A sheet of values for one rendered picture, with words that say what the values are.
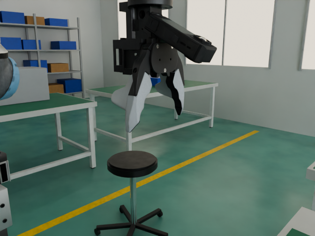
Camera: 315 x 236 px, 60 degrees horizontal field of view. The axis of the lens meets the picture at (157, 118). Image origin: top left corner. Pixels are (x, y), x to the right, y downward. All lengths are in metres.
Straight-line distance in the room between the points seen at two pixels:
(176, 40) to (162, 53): 0.04
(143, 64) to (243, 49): 4.65
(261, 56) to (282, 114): 0.99
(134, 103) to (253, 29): 4.62
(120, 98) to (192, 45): 0.13
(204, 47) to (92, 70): 7.42
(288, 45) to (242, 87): 0.99
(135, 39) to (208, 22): 5.01
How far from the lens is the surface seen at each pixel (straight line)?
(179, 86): 0.49
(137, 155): 1.93
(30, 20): 6.53
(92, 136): 3.02
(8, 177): 0.97
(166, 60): 0.45
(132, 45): 0.44
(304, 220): 1.03
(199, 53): 0.39
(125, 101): 0.42
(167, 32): 0.41
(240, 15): 5.10
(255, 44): 4.93
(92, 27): 7.82
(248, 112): 5.06
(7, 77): 0.80
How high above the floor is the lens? 1.27
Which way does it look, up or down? 14 degrees down
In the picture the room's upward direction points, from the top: straight up
